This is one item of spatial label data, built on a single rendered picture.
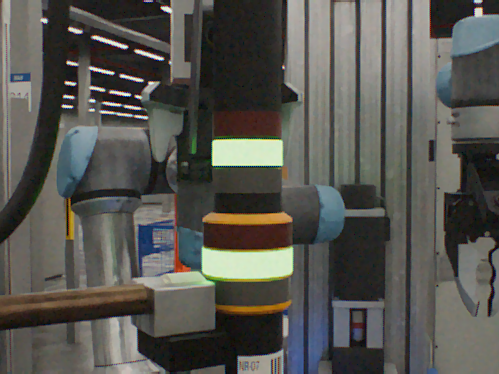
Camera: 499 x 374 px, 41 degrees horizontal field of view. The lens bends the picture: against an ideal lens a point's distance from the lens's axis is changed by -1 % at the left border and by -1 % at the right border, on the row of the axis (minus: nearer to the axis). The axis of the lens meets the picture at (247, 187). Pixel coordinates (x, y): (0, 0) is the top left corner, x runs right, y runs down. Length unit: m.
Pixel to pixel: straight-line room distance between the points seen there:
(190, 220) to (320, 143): 0.49
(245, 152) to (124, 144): 0.80
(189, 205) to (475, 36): 0.39
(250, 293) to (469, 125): 0.57
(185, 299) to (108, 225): 0.79
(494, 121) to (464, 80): 0.06
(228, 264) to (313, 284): 0.92
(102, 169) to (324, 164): 0.39
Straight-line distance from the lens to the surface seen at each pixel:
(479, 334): 2.25
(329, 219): 0.84
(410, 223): 1.23
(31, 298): 0.29
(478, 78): 0.85
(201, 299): 0.30
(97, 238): 1.08
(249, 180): 0.31
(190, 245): 0.76
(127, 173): 1.10
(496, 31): 0.86
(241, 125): 0.31
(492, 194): 0.80
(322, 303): 1.23
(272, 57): 0.32
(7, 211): 0.28
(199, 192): 0.75
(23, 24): 7.28
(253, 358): 0.32
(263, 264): 0.31
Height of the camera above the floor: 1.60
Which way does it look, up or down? 2 degrees down
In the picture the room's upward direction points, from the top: straight up
